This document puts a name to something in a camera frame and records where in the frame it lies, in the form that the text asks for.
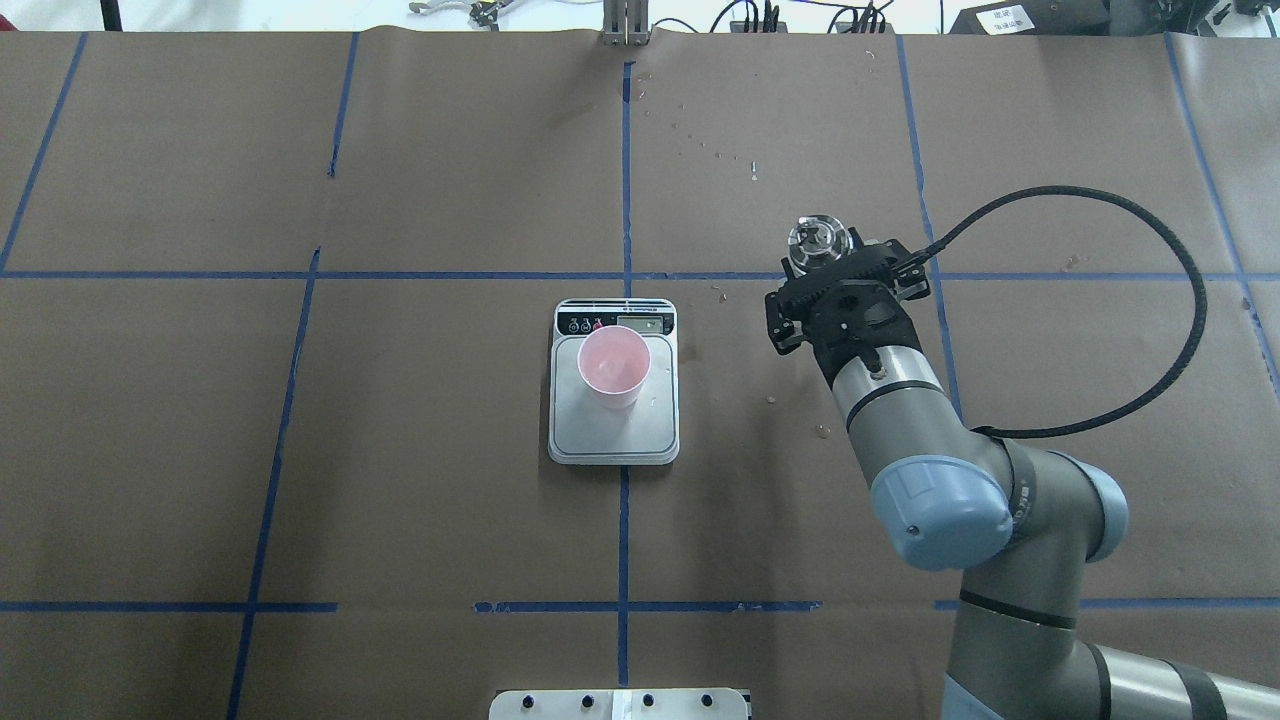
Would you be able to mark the silver digital kitchen scale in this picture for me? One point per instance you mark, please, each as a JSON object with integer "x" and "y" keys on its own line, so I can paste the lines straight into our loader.
{"x": 582, "y": 432}

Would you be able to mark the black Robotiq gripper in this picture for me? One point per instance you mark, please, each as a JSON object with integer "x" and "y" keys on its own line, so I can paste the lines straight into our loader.
{"x": 781, "y": 322}

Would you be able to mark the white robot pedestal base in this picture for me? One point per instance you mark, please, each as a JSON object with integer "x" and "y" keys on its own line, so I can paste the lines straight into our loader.
{"x": 623, "y": 703}

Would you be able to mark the aluminium frame post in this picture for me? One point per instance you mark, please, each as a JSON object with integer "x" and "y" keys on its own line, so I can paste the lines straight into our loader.
{"x": 626, "y": 23}

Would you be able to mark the clear glass sauce bottle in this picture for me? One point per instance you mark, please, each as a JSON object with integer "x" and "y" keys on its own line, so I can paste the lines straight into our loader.
{"x": 816, "y": 241}

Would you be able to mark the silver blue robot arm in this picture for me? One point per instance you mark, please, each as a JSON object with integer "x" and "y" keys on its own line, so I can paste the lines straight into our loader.
{"x": 1019, "y": 523}

